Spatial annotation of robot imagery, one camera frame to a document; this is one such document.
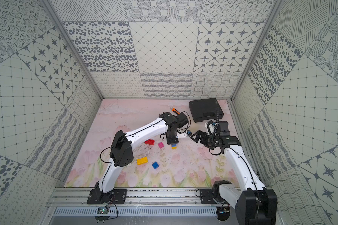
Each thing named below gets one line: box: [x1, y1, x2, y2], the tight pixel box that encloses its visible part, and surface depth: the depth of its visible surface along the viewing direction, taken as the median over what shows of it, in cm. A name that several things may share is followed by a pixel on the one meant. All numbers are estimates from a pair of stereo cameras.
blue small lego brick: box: [151, 161, 160, 170], surface depth 86 cm
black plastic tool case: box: [188, 97, 224, 123], surface depth 113 cm
